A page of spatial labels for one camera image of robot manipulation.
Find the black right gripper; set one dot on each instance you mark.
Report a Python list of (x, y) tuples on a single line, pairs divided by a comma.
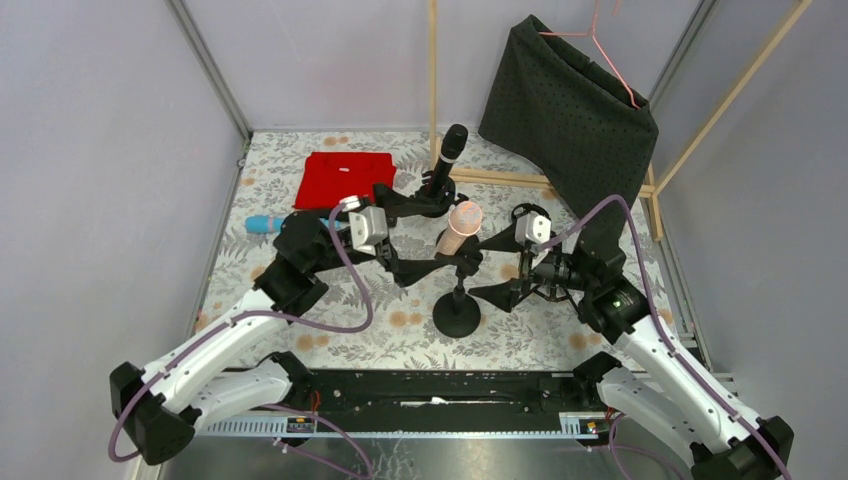
[(525, 263)]

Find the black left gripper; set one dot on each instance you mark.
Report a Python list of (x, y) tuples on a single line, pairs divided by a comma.
[(385, 251)]

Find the black tripod shock mount stand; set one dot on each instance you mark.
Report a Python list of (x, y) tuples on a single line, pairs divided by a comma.
[(526, 213)]

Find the peach pink microphone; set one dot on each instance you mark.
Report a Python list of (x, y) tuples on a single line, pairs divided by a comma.
[(458, 228)]

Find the black clip microphone stand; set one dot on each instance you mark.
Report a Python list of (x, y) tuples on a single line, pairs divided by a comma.
[(457, 314)]

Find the black handheld microphone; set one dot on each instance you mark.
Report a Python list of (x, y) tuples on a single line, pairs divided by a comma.
[(452, 146)]

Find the blue microphone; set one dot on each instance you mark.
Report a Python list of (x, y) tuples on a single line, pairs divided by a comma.
[(263, 224)]

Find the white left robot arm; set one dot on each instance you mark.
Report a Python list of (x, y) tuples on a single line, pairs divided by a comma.
[(162, 405)]

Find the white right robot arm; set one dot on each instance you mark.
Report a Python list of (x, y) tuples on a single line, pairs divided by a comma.
[(710, 429)]

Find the red folded cloth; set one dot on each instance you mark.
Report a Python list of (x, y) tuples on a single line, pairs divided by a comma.
[(329, 177)]

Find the dark grey dotted cloth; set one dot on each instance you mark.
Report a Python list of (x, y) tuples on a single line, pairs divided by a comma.
[(553, 105)]

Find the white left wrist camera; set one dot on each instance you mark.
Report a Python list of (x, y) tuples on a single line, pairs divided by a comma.
[(367, 224)]

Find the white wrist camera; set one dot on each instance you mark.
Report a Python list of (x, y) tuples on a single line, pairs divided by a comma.
[(367, 224), (532, 228)]

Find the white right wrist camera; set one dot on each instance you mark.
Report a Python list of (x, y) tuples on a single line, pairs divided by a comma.
[(532, 228)]

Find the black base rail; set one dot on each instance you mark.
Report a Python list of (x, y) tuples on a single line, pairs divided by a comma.
[(420, 402)]

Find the wooden rack frame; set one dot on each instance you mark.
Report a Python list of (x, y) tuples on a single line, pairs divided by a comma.
[(651, 189)]

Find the pink wire hanger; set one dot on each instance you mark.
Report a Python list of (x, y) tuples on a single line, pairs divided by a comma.
[(591, 33)]

